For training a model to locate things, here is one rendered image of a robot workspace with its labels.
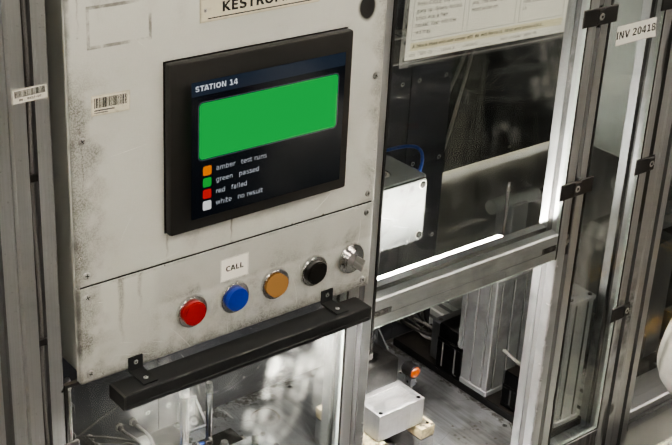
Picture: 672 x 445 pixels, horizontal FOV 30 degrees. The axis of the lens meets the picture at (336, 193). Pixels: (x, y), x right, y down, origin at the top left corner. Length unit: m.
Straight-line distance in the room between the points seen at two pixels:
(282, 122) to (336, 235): 0.21
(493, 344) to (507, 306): 0.07
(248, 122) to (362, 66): 0.18
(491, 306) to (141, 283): 0.89
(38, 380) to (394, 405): 0.77
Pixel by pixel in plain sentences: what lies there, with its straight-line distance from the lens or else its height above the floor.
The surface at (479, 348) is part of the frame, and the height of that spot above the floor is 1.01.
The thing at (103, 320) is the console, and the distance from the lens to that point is 1.41.
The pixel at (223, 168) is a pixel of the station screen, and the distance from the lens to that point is 1.39.
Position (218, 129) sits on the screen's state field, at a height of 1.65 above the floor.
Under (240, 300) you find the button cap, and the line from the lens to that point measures 1.50.
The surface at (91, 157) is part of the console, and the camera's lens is 1.32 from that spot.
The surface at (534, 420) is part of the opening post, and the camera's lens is 2.09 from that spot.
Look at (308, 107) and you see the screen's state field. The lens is 1.44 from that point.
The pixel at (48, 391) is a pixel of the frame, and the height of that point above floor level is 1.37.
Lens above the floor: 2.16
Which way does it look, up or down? 24 degrees down
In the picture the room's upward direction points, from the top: 3 degrees clockwise
